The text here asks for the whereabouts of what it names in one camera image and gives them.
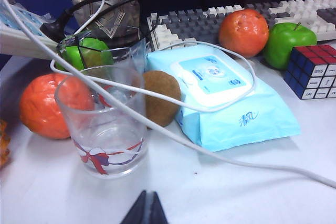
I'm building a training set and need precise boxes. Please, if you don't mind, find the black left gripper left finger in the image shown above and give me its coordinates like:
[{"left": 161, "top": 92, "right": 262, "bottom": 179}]
[{"left": 120, "top": 189, "right": 148, "bottom": 224}]

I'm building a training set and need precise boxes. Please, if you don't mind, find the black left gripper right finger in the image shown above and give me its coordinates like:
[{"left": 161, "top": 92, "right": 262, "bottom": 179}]
[{"left": 146, "top": 191, "right": 169, "bottom": 224}]

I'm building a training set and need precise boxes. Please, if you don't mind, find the clear glass cup ribbon print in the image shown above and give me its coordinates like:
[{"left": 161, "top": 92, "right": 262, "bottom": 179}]
[{"left": 54, "top": 37, "right": 148, "bottom": 180}]

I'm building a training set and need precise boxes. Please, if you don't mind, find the brown kiwi fruit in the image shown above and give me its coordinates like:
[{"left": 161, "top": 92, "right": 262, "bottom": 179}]
[{"left": 143, "top": 70, "right": 182, "bottom": 128}]

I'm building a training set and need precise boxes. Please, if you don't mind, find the light blue wet wipes pack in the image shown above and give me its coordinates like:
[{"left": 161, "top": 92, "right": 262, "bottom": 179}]
[{"left": 145, "top": 44, "right": 301, "bottom": 153}]

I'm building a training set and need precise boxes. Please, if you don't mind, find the orange fruit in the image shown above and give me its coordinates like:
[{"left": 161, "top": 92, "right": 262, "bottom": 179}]
[
  {"left": 19, "top": 73, "right": 96, "bottom": 141},
  {"left": 218, "top": 8, "right": 270, "bottom": 58}
]

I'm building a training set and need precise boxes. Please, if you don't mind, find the orange snack packet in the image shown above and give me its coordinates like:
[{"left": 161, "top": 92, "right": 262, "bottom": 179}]
[{"left": 0, "top": 119, "right": 12, "bottom": 168}]

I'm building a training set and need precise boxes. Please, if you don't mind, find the green apple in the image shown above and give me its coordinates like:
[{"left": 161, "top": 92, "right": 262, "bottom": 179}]
[
  {"left": 55, "top": 37, "right": 115, "bottom": 73},
  {"left": 263, "top": 22, "right": 318, "bottom": 71}
]

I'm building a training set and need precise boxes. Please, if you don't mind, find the white and grey keyboard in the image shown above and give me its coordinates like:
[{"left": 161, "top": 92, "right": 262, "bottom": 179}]
[{"left": 146, "top": 0, "right": 336, "bottom": 52}]

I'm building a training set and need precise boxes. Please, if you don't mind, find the silver faceted trophy figurine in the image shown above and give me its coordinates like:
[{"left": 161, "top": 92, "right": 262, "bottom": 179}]
[{"left": 70, "top": 0, "right": 141, "bottom": 49}]

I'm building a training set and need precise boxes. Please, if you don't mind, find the white power strip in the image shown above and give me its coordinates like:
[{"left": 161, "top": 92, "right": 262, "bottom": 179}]
[{"left": 0, "top": 0, "right": 62, "bottom": 58}]

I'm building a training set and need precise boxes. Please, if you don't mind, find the black puzzle cube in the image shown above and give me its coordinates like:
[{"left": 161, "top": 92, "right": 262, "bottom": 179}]
[{"left": 283, "top": 44, "right": 336, "bottom": 101}]

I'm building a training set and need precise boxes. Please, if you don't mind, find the thick white cable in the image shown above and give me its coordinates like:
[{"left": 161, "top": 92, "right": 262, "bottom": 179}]
[{"left": 0, "top": 0, "right": 336, "bottom": 189}]

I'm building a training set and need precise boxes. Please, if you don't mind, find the black cable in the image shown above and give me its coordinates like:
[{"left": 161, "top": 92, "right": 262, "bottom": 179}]
[
  {"left": 99, "top": 0, "right": 143, "bottom": 18},
  {"left": 39, "top": 0, "right": 220, "bottom": 42}
]

